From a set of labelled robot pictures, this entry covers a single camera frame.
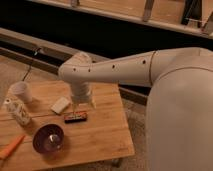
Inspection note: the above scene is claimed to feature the white ribbed gripper body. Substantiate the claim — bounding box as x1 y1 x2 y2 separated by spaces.
70 82 95 111

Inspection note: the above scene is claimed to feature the white ceramic cup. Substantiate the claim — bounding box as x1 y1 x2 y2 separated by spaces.
10 81 33 103

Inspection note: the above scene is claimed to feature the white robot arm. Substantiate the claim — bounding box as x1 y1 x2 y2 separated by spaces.
58 47 213 171

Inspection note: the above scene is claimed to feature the dark orange-trimmed bar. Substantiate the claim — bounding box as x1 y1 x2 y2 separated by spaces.
64 113 87 123

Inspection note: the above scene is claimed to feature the white rectangular block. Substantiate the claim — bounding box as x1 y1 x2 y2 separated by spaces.
51 97 70 114

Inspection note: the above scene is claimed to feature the wooden table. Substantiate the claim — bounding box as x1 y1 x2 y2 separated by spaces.
0 81 134 171

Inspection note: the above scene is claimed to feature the purple bowl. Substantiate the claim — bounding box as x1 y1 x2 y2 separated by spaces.
32 124 64 154

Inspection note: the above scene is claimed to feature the white patterned bottle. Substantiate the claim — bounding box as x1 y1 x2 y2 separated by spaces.
4 99 31 126

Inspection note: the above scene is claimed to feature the orange carrot toy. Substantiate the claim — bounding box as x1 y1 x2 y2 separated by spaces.
0 135 25 160

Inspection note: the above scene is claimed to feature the black cable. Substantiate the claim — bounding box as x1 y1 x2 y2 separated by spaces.
21 47 43 82

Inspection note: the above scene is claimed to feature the grey metal rail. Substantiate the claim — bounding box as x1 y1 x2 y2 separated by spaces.
0 28 148 105

